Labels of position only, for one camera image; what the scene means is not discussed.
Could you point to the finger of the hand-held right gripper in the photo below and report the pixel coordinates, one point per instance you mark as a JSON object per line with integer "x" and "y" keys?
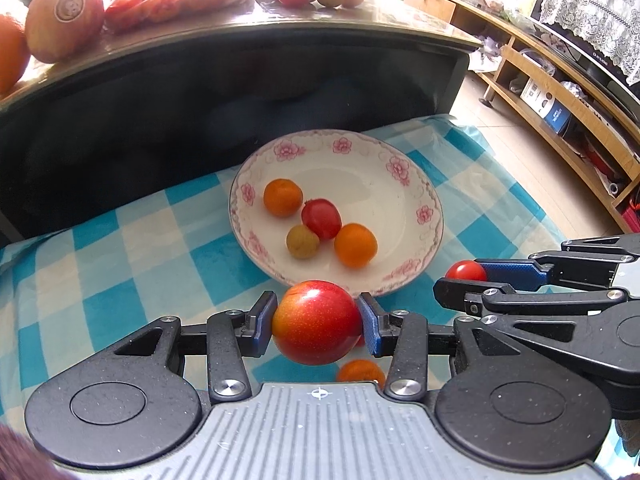
{"x": 515, "y": 272}
{"x": 470, "y": 295}

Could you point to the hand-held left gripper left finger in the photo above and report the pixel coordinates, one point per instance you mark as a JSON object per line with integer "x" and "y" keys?
{"x": 262, "y": 325}

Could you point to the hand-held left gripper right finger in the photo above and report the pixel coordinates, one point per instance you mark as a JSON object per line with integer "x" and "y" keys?
{"x": 370, "y": 325}

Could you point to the small round cherry tomato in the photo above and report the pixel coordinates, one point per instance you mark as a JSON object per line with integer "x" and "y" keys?
{"x": 464, "y": 271}

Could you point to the small mandarin orange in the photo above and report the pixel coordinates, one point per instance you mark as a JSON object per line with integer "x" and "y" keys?
{"x": 361, "y": 374}
{"x": 283, "y": 198}
{"x": 355, "y": 245}

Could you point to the large red apple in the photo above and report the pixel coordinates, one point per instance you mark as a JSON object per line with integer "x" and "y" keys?
{"x": 315, "y": 322}

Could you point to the brown longan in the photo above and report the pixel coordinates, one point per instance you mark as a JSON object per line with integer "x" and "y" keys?
{"x": 302, "y": 241}

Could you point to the large oval cherry tomato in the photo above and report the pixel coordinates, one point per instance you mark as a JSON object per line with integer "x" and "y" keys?
{"x": 321, "y": 218}

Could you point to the white floral rimmed plate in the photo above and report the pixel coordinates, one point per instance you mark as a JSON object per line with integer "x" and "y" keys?
{"x": 360, "y": 185}

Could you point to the blue white checkered tablecloth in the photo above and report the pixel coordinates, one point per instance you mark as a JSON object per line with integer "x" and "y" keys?
{"x": 150, "y": 260}

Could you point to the blue cardboard box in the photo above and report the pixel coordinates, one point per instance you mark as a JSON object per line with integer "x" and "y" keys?
{"x": 557, "y": 115}

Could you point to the white cardboard box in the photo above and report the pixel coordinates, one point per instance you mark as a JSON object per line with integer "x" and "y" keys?
{"x": 535, "y": 92}

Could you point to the wooden TV stand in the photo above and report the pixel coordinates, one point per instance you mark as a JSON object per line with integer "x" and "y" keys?
{"x": 515, "y": 62}

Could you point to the white plastic bag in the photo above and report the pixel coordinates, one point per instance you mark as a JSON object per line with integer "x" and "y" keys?
{"x": 487, "y": 55}

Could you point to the black television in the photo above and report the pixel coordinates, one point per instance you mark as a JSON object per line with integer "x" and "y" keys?
{"x": 595, "y": 55}

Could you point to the dark coffee table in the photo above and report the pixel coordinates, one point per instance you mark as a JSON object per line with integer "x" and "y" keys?
{"x": 150, "y": 110}

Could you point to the person's fuzzy clothing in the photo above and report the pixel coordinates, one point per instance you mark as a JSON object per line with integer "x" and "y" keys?
{"x": 15, "y": 460}

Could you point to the big apple with sticker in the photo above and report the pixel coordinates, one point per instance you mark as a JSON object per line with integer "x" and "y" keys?
{"x": 65, "y": 25}

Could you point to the large orange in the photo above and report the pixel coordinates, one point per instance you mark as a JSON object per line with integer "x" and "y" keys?
{"x": 12, "y": 55}

